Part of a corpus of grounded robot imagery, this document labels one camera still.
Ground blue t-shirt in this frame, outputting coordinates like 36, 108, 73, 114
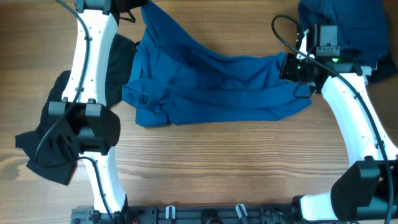
122, 2, 310, 127

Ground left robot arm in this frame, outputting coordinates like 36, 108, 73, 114
34, 1, 143, 222

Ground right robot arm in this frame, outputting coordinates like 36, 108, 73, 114
279, 25, 397, 223

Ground folded white garment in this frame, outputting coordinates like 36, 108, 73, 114
361, 65, 377, 77

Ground folded navy garment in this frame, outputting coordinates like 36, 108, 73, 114
298, 0, 389, 68

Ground folded black garment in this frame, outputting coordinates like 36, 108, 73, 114
367, 52, 397, 84

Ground black garment on left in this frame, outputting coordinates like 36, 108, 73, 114
15, 34, 136, 185

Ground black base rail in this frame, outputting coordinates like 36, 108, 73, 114
70, 203, 306, 224

